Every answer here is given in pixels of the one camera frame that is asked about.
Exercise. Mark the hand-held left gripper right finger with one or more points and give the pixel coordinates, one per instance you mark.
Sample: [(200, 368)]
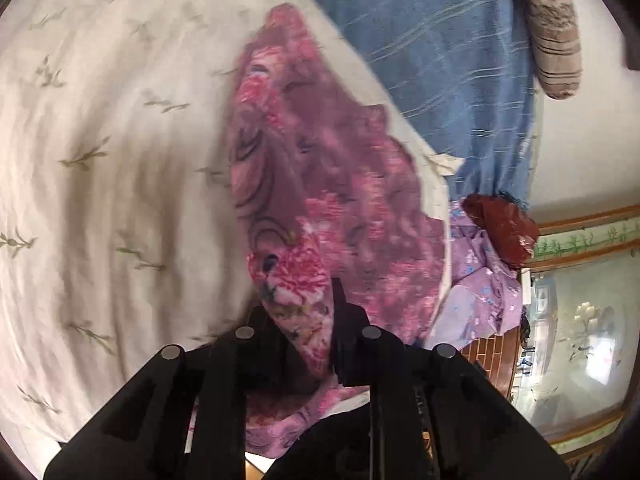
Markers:
[(357, 345)]

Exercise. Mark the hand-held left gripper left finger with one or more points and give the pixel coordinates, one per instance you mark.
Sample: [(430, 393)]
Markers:
[(235, 355)]

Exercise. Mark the maroon floral shirt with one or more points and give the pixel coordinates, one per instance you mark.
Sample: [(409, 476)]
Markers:
[(350, 185)]

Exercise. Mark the purple floral garment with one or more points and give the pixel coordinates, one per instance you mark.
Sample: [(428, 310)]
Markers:
[(475, 300)]

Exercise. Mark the dark red cloth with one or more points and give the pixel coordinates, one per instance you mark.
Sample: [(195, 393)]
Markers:
[(505, 230)]

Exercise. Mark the cream leaf-print bedsheet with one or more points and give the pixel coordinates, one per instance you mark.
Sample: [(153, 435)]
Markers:
[(125, 110)]

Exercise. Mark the blue plaid quilt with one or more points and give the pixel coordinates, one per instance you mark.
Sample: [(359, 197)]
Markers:
[(440, 60)]

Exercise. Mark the beige striped floral pillow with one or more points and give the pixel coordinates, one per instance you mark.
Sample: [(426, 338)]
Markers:
[(555, 30)]

